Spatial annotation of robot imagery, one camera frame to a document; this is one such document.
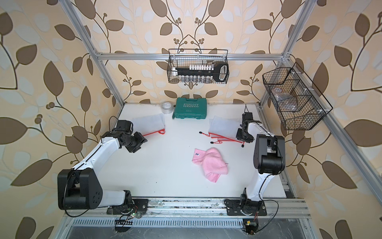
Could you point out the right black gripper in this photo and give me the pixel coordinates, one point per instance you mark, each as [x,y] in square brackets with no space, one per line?
[238,137]

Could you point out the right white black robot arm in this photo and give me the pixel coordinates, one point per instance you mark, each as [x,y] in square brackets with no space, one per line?
[269,157]

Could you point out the green plastic tool case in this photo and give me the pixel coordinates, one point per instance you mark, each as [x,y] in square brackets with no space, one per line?
[190,108]

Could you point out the pink microfiber cloth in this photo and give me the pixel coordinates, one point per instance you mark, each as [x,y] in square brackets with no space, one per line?
[211,162]

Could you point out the stack of mesh document bags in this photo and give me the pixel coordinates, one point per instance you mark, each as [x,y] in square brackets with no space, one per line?
[149,124]

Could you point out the clear plastic bag in basket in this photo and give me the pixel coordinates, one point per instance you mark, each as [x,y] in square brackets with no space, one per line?
[285,101]

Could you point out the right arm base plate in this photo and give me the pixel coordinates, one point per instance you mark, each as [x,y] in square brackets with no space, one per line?
[245,208]

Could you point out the black wire basket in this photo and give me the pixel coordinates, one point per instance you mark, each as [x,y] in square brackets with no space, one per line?
[184,57]
[299,103]

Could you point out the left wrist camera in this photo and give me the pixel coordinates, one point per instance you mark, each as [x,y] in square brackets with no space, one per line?
[124,126]

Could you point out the clear tape roll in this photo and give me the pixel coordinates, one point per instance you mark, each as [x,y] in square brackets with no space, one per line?
[167,108]

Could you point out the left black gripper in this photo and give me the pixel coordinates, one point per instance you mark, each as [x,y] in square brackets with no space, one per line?
[140,139]

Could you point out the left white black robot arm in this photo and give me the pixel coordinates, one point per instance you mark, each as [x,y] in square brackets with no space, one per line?
[79,187]

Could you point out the clear mesh document bag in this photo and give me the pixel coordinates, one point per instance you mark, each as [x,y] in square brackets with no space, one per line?
[223,130]

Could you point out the black wire basket right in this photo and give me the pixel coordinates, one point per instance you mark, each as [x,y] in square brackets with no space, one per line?
[299,103]

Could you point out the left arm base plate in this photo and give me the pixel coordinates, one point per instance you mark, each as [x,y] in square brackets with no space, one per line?
[132,207]

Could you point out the black socket holder rail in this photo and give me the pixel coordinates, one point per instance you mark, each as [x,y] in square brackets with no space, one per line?
[218,73]

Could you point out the black wire basket centre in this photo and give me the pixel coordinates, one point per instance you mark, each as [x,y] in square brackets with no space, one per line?
[184,57]

